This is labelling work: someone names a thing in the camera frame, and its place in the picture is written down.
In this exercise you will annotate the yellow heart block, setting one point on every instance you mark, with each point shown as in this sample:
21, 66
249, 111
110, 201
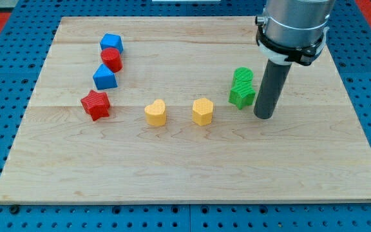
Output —
156, 113

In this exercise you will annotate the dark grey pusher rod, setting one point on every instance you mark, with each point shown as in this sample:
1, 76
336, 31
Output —
270, 89

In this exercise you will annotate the blue cube block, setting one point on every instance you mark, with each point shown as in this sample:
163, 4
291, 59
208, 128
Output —
112, 41

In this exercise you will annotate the blue triangle block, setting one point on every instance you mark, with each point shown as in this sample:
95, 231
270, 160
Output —
104, 78

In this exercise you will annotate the green cylinder block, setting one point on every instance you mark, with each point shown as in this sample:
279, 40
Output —
242, 75

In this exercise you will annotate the red cylinder block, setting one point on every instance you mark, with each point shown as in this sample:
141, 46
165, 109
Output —
112, 59

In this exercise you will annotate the red star block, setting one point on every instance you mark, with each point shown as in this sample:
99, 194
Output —
96, 104

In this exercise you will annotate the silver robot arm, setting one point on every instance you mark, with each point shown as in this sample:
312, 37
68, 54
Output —
296, 23

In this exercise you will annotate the green star block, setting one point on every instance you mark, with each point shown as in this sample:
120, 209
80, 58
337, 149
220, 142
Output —
242, 94

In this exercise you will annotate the wooden board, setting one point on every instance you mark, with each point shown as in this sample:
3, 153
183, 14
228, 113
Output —
312, 150

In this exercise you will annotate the yellow hexagon block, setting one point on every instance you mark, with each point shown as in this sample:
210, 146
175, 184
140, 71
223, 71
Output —
202, 111

